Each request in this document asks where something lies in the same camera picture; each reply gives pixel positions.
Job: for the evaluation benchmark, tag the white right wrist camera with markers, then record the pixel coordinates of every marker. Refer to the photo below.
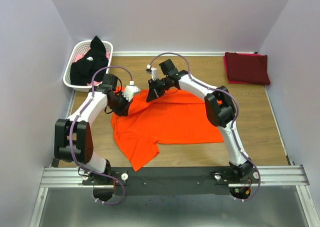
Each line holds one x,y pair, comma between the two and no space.
154,73

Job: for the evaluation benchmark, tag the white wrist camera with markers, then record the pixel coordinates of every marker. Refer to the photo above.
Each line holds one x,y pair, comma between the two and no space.
130,91
154,73

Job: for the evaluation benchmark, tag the black t shirt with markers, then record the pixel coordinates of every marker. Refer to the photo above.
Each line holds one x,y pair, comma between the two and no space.
82,71

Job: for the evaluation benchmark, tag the folded maroon t shirt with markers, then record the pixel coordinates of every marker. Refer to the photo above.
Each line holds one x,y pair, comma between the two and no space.
251,69

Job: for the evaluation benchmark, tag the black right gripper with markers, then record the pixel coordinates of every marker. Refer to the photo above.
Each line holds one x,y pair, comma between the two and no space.
153,92

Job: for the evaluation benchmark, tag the aluminium extrusion rail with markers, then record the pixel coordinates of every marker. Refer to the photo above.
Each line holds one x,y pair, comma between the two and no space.
290,175

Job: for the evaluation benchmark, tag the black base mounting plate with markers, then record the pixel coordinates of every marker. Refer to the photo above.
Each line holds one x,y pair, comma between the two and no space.
171,181

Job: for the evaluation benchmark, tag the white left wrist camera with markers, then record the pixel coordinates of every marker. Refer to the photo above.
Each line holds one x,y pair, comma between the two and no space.
130,91

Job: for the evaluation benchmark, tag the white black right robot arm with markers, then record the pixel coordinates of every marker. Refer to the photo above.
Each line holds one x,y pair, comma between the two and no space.
221,109

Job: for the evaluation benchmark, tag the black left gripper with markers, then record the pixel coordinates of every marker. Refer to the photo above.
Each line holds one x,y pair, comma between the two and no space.
123,112

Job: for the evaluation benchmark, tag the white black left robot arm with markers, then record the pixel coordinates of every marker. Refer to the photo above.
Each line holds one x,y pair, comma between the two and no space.
73,140

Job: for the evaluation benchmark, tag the white plastic laundry basket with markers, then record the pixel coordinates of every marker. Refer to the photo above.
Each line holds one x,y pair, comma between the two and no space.
78,52

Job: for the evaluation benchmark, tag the orange t shirt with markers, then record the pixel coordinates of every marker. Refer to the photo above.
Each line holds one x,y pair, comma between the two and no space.
178,117

